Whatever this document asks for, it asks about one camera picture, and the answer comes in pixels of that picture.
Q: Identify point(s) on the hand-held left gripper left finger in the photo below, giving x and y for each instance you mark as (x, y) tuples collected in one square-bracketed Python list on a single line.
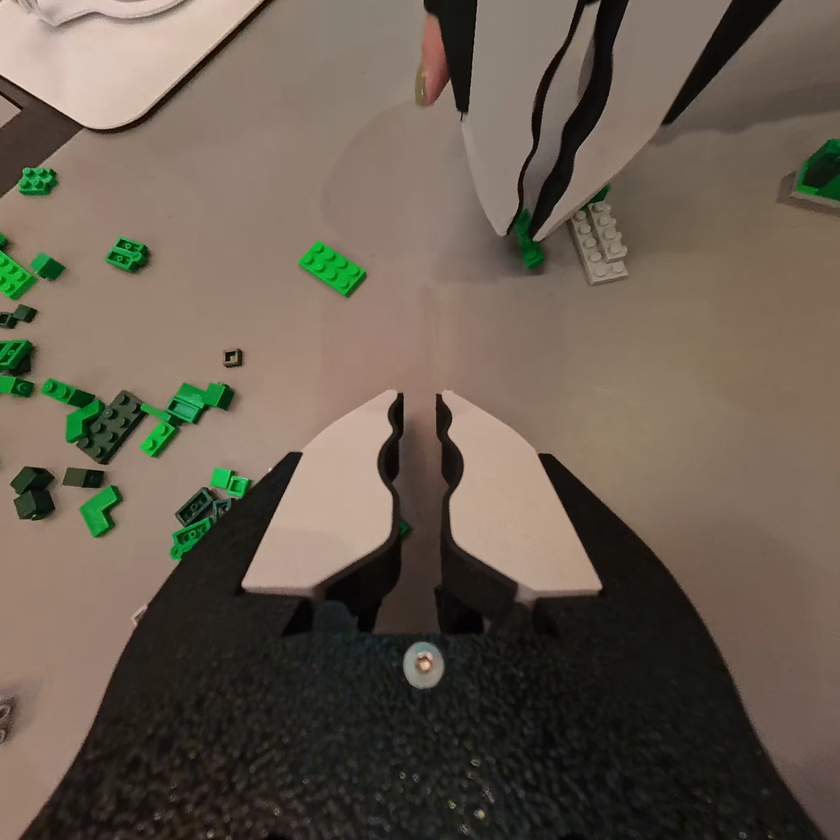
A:
[(328, 518)]

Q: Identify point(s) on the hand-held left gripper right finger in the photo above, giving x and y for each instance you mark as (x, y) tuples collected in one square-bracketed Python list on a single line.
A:
[(518, 525)]

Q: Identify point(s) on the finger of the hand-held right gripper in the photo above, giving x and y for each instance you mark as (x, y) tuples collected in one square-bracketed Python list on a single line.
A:
[(502, 118), (643, 79)]

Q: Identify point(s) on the short green plate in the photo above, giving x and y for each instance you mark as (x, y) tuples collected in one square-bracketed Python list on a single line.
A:
[(601, 195)]

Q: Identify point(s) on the long narrow green plate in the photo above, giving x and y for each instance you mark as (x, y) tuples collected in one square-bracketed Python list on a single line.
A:
[(530, 253)]

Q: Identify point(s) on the light grey long plate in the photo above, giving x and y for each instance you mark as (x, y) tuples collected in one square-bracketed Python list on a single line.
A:
[(600, 249)]

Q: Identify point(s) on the grey desk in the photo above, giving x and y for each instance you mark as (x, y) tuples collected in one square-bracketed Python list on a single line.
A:
[(656, 394)]

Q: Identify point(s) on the person's right hand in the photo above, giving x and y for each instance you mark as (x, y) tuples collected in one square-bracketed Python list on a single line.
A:
[(433, 65)]

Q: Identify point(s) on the wide green flat plate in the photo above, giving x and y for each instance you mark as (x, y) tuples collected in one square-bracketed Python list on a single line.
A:
[(331, 268)]

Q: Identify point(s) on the pile of loose toy bricks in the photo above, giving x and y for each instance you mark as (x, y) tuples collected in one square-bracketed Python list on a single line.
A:
[(111, 420)]

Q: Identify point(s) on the white mat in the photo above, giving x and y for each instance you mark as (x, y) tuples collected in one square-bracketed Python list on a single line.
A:
[(131, 72)]

